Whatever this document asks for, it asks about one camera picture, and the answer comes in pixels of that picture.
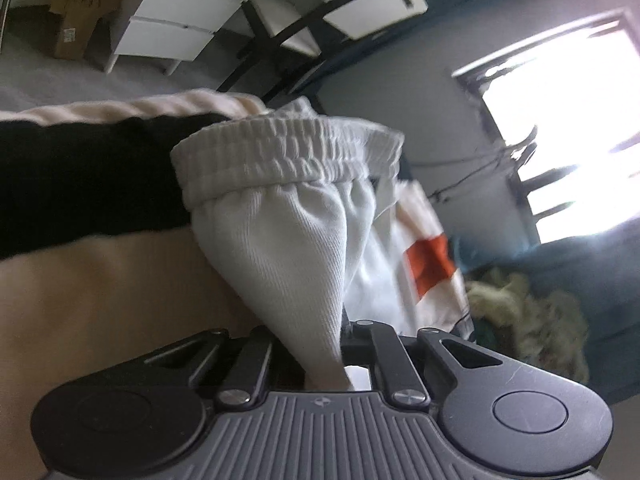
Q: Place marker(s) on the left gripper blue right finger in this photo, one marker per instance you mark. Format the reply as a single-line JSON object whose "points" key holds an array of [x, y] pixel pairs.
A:
{"points": [[378, 347]]}

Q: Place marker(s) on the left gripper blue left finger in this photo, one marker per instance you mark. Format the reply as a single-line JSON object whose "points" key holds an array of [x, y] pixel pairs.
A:
{"points": [[246, 380]]}

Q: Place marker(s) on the white sweatpants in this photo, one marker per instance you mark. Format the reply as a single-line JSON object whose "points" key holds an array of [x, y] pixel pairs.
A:
{"points": [[306, 217]]}

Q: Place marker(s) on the cream patterned fleece blanket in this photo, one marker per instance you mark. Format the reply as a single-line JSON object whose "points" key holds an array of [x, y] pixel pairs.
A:
{"points": [[548, 332]]}

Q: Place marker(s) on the striped white orange black blanket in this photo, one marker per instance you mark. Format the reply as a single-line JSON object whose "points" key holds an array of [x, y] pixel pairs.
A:
{"points": [[99, 263]]}

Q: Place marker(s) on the white garment steamer stand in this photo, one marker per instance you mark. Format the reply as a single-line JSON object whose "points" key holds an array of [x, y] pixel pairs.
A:
{"points": [[506, 160]]}

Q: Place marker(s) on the teal right curtain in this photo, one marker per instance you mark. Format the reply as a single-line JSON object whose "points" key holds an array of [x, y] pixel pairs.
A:
{"points": [[602, 272]]}

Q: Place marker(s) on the white black chair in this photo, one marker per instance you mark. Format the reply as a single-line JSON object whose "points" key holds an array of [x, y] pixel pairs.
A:
{"points": [[326, 31]]}

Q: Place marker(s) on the white dressing table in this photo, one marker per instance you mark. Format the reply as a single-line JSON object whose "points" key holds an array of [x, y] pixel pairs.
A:
{"points": [[210, 5]]}

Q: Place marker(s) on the cardboard box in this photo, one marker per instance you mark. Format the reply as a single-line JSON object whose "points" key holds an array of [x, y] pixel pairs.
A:
{"points": [[79, 19]]}

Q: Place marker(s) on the window with dark frame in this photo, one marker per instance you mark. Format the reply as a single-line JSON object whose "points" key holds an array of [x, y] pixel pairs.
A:
{"points": [[565, 105]]}

